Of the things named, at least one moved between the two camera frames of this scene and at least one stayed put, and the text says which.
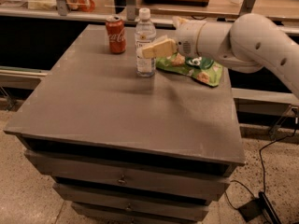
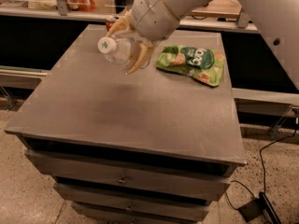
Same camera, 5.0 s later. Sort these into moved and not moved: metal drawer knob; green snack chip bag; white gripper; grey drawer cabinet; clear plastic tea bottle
Moved: clear plastic tea bottle; white gripper
Not moved: metal drawer knob; grey drawer cabinet; green snack chip bag
